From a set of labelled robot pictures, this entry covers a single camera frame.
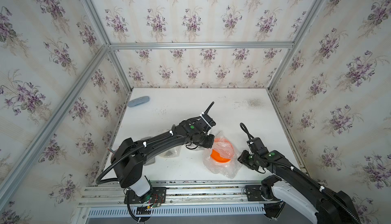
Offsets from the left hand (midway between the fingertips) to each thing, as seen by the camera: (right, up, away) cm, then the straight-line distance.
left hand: (213, 143), depth 79 cm
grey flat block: (-34, -11, +3) cm, 36 cm away
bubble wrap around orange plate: (+9, -15, +3) cm, 18 cm away
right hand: (+17, -11, +5) cm, 21 cm away
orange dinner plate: (+6, -5, +5) cm, 10 cm away
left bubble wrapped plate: (-22, -6, +5) cm, 23 cm away
